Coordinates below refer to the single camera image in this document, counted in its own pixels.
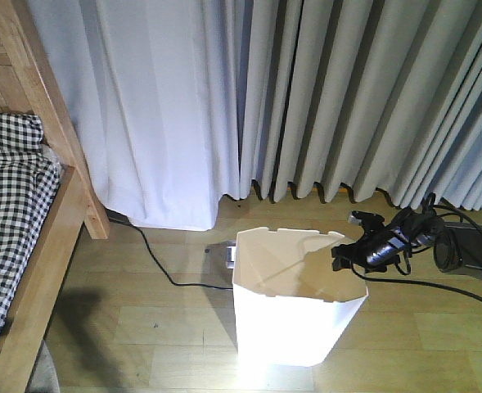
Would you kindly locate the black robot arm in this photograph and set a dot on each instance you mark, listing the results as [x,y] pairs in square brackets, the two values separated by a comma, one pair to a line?
[457,246]

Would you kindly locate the white curtain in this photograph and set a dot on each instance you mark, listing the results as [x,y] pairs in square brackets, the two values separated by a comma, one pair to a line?
[179,103]

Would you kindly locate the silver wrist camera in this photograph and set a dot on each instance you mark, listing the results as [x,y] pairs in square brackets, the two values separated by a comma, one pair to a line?
[369,222]

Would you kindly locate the grey round rug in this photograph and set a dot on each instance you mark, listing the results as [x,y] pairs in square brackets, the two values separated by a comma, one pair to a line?
[43,378]

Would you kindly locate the wooden bed frame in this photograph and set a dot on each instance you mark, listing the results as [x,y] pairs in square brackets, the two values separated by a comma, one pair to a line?
[27,84]

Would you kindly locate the black white checkered bedding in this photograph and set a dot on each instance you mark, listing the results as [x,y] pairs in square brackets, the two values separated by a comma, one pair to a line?
[29,181]

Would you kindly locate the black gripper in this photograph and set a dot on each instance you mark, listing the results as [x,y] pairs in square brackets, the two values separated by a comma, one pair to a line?
[373,251]

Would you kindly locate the white paper trash bin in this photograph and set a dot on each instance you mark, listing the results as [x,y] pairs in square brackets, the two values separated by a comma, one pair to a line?
[290,306]

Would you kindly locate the floor power outlet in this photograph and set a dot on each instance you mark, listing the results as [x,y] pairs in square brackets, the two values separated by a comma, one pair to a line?
[230,257]

